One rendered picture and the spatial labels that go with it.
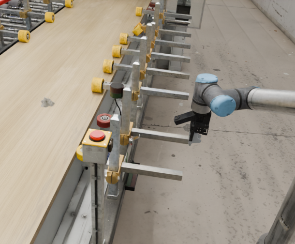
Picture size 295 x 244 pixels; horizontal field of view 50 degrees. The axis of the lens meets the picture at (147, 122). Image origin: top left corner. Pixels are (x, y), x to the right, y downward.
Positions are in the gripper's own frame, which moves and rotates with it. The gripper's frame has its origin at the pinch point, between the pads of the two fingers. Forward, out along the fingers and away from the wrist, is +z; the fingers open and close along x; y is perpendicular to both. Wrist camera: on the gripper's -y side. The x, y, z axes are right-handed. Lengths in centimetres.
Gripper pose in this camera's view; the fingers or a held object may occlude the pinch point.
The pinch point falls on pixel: (188, 143)
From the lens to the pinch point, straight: 156.7
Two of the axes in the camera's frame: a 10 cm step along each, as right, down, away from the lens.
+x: 1.3, -5.6, 8.2
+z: -0.9, 8.2, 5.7
